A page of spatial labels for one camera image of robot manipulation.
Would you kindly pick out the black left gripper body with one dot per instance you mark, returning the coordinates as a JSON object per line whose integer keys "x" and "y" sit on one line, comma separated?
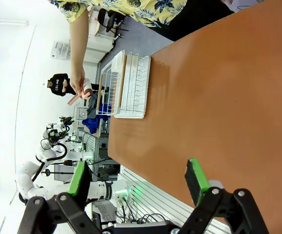
{"x": 54, "y": 135}

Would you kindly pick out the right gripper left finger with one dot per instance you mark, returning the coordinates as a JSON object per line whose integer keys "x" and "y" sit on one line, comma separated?
{"x": 78, "y": 180}

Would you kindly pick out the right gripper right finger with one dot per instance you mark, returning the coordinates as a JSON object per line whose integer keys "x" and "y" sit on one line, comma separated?
{"x": 199, "y": 182}

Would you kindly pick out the pink lint roller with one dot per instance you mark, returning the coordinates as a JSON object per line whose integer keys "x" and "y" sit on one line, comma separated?
{"x": 87, "y": 84}

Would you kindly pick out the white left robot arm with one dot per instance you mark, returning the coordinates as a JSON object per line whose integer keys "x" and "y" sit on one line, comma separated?
{"x": 26, "y": 178}

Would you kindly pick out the person's right forearm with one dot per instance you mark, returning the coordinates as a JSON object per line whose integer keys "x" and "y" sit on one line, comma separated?
{"x": 77, "y": 44}

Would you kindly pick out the person's right hand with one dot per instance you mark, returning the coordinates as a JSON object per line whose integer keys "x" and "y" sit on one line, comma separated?
{"x": 76, "y": 80}

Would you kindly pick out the blue cloth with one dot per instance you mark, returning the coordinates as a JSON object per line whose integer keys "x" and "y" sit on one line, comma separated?
{"x": 90, "y": 124}

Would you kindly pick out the man in black shirt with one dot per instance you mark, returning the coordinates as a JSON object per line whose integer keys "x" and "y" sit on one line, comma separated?
{"x": 58, "y": 85}

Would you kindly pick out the white utensil holder cup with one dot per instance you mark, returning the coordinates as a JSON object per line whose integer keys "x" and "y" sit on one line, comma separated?
{"x": 118, "y": 62}

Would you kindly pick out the white drain tray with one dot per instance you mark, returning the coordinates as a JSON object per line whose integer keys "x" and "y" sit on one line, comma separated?
{"x": 142, "y": 92}

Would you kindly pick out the white cabinet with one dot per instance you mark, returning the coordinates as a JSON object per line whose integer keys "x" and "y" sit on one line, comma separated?
{"x": 99, "y": 46}

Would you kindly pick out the black office chair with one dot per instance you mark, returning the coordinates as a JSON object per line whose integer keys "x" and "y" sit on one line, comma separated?
{"x": 111, "y": 20}

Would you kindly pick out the person in yellow pineapple shirt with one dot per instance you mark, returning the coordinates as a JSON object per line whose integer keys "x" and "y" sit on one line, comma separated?
{"x": 143, "y": 9}

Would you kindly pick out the white wall poster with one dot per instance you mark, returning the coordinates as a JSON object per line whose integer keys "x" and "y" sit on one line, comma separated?
{"x": 61, "y": 49}

